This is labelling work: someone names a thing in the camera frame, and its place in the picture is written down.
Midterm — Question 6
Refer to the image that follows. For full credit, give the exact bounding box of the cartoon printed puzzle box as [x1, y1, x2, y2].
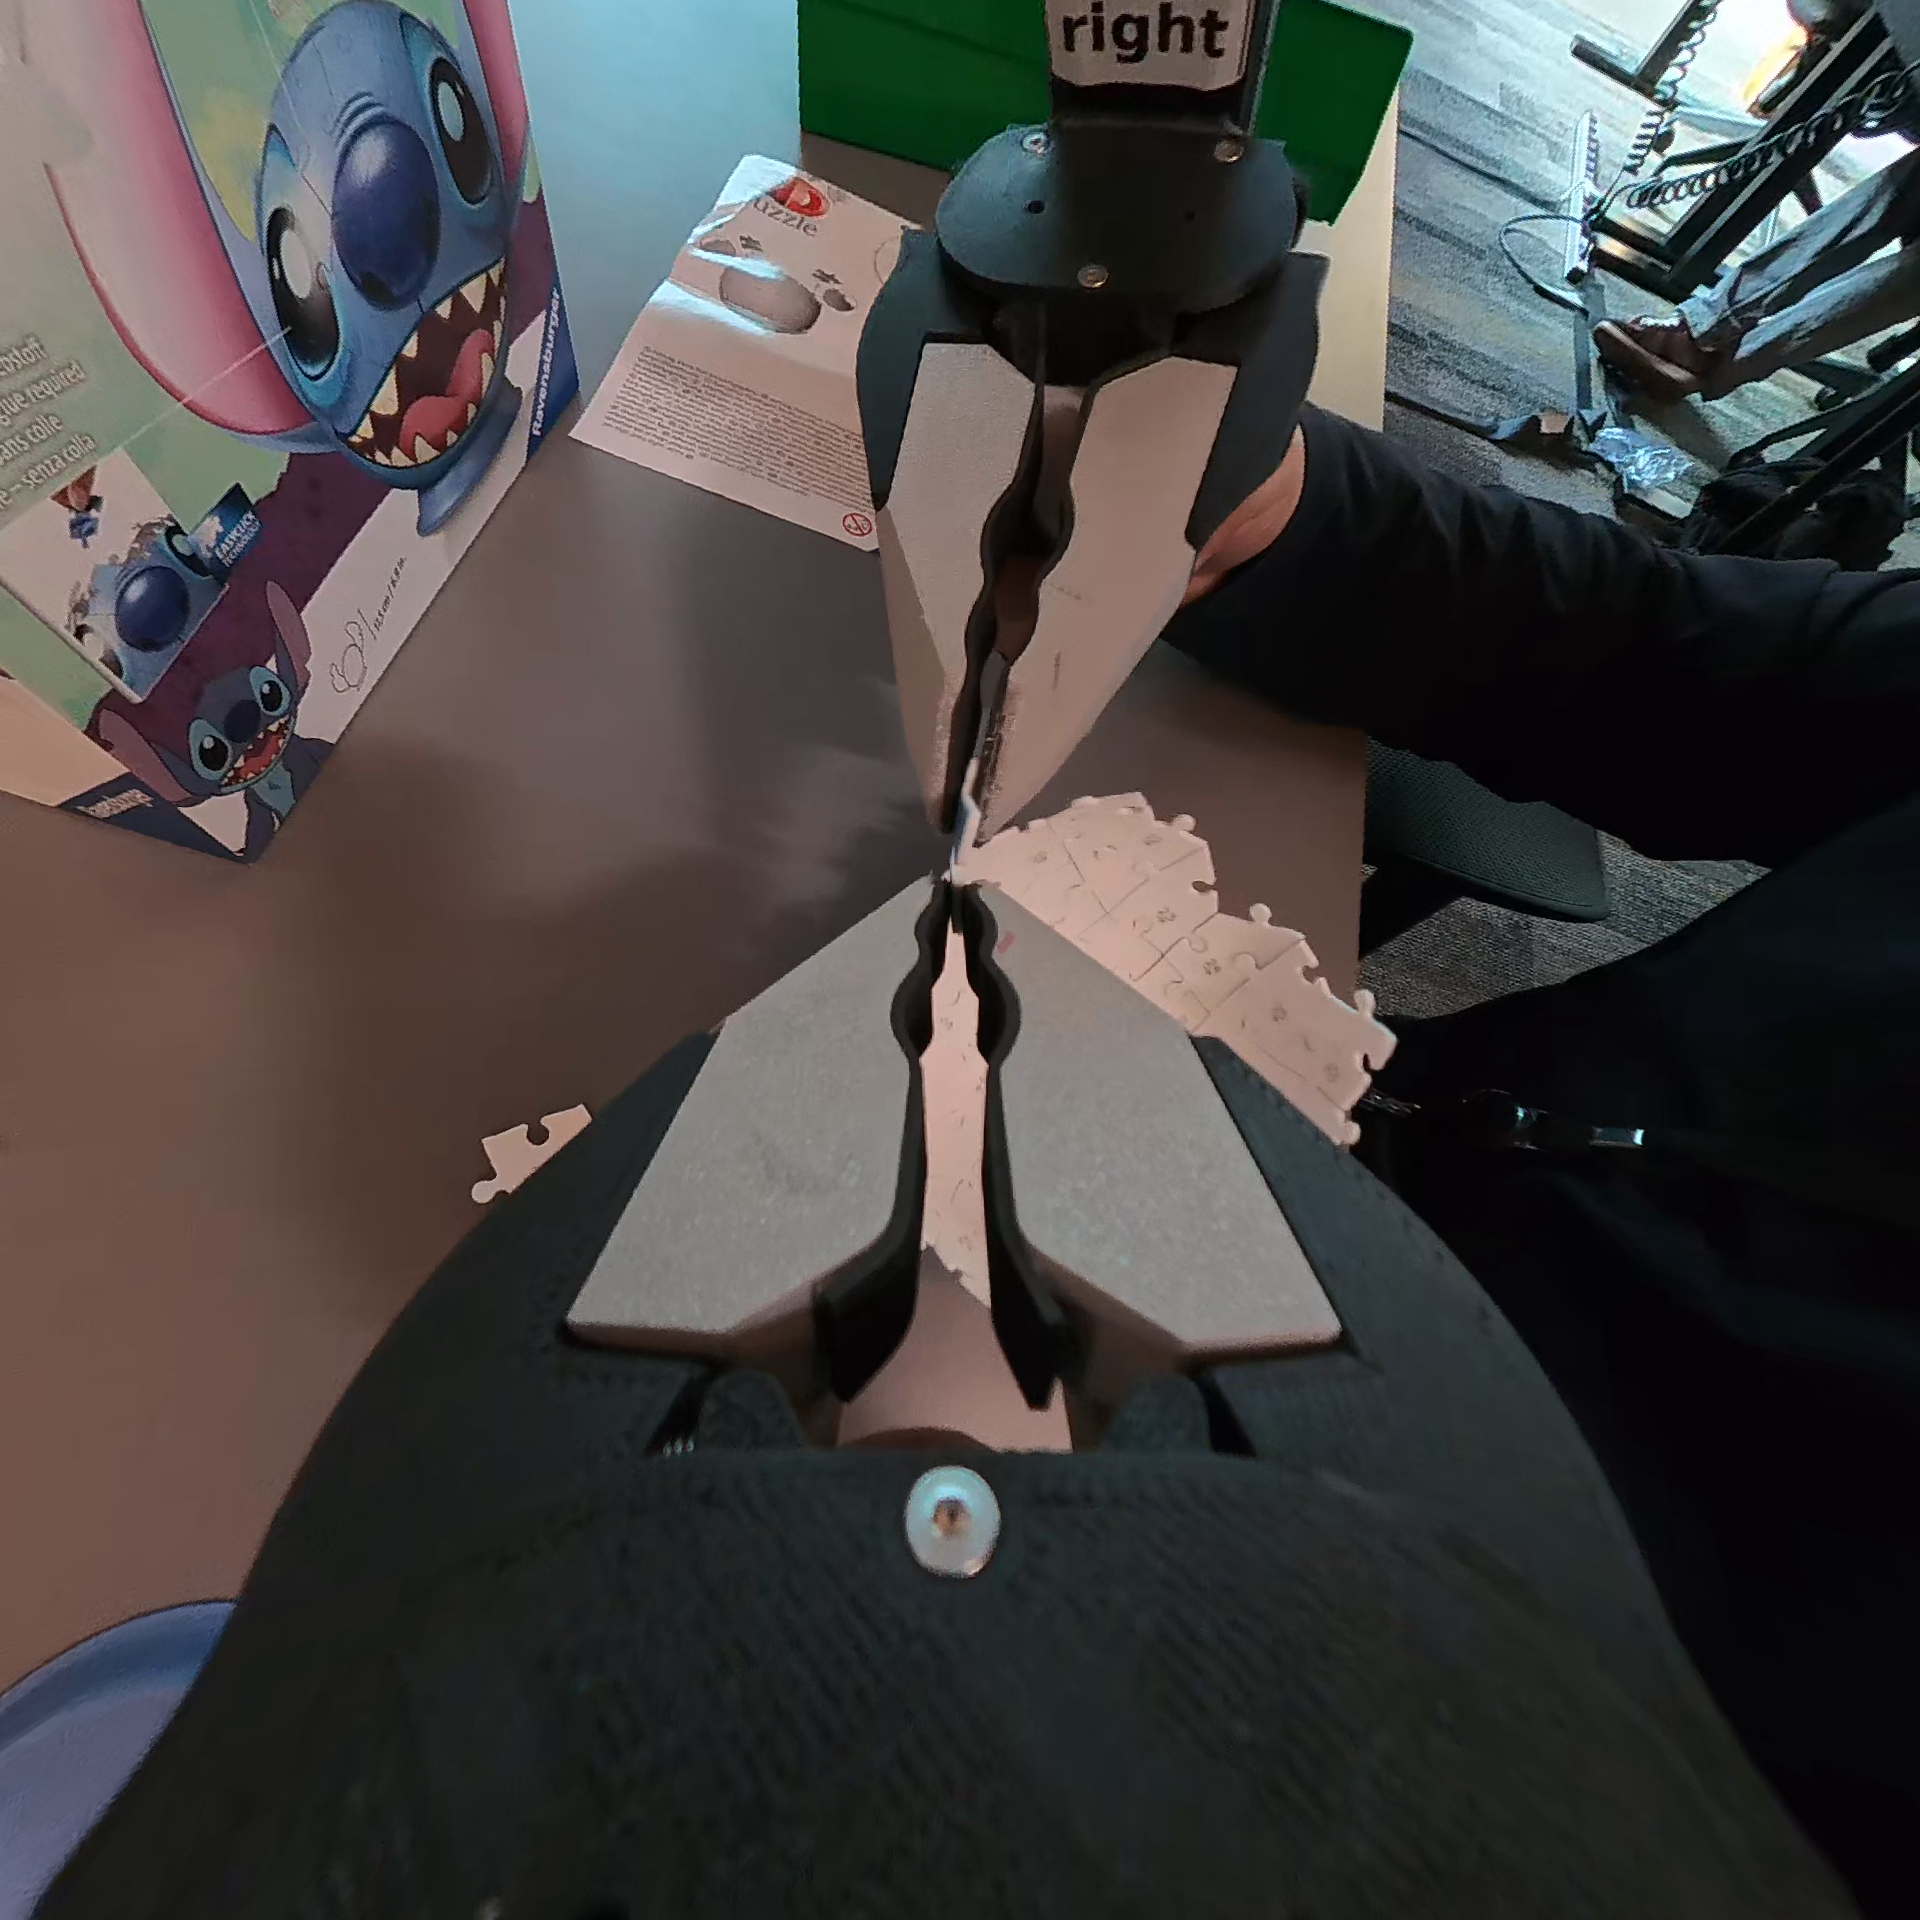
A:
[0, 0, 579, 866]

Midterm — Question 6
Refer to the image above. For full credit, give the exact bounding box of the white instruction leaflet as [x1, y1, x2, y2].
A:
[570, 152, 925, 552]

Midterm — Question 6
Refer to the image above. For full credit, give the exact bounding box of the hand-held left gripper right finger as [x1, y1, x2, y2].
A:
[966, 882, 1346, 1419]

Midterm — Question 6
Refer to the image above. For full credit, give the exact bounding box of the person's dark clothed torso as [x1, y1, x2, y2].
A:
[1352, 838, 1920, 1920]

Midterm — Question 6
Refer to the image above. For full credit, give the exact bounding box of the green plastic bin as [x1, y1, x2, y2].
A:
[797, 0, 1416, 226]

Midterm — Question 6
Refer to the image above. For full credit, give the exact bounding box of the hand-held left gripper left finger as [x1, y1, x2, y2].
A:
[563, 872, 953, 1411]

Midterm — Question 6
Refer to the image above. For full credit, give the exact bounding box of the assembled white puzzle ball section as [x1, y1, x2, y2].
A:
[977, 790, 1402, 1149]

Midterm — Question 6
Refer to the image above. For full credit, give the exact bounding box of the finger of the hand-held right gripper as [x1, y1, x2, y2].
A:
[873, 337, 1053, 834]
[953, 353, 1239, 838]

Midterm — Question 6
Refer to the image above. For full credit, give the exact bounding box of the person's right hand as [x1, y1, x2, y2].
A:
[1182, 423, 1311, 606]

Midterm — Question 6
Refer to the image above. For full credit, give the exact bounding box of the blue round puzzle stand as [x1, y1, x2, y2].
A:
[0, 1597, 243, 1913]

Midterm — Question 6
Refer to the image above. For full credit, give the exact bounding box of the person's right forearm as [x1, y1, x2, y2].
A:
[1161, 402, 1920, 872]

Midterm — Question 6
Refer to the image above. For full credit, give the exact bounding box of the black office chair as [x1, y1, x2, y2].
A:
[1362, 738, 1615, 922]

